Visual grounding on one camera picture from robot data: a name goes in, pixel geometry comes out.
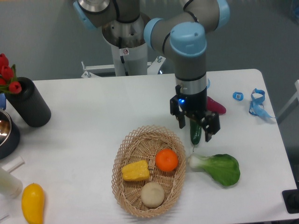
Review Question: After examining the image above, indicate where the woven wicker basket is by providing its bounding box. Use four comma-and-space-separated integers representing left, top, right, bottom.
112, 126, 186, 217

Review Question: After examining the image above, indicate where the black device at table edge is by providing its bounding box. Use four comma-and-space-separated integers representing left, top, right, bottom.
282, 189, 299, 214

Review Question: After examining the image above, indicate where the white plastic bottle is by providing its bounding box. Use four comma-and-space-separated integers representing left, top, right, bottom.
0, 168, 23, 198

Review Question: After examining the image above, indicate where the yellow bell pepper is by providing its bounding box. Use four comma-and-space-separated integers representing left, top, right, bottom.
121, 160, 150, 182

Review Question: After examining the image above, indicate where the small blue tape roll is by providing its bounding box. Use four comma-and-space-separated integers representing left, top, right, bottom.
232, 92, 244, 101

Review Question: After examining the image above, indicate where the magenta sweet potato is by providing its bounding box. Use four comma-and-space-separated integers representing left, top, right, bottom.
206, 96, 227, 115

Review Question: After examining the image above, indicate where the curved blue tape strip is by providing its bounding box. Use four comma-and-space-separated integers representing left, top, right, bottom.
206, 78, 210, 89

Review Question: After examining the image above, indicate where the orange fruit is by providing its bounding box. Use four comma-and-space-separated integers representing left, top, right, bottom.
155, 148, 179, 172

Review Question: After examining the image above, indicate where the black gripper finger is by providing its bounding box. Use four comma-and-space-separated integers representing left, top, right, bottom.
201, 112, 220, 142
175, 111, 185, 129

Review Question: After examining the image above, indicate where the red tulip bouquet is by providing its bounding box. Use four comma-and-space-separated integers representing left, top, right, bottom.
0, 53, 22, 94

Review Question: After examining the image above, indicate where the yellow mango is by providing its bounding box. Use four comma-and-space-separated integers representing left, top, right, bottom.
21, 183, 45, 224

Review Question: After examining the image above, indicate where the beige round bun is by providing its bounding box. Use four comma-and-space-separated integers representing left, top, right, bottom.
141, 182, 165, 208

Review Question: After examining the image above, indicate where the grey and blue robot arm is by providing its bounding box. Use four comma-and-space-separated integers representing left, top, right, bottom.
73, 0, 230, 141

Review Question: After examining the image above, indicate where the black cylindrical vase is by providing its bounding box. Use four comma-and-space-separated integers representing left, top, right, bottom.
5, 77, 51, 127

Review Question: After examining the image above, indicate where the dark metal bowl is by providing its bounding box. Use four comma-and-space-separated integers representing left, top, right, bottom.
0, 109, 20, 159

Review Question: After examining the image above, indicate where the green bok choy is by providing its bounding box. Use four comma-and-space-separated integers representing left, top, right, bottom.
187, 153, 241, 187

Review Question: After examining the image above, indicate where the blue ribbon strap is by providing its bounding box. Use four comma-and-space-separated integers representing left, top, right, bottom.
248, 88, 277, 120

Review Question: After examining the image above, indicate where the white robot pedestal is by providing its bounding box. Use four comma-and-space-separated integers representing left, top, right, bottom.
81, 13, 166, 78

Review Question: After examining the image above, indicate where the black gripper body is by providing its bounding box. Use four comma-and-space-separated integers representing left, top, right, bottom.
170, 85, 207, 118

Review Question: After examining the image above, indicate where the dark green cucumber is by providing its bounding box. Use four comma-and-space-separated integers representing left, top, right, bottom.
190, 119, 202, 145

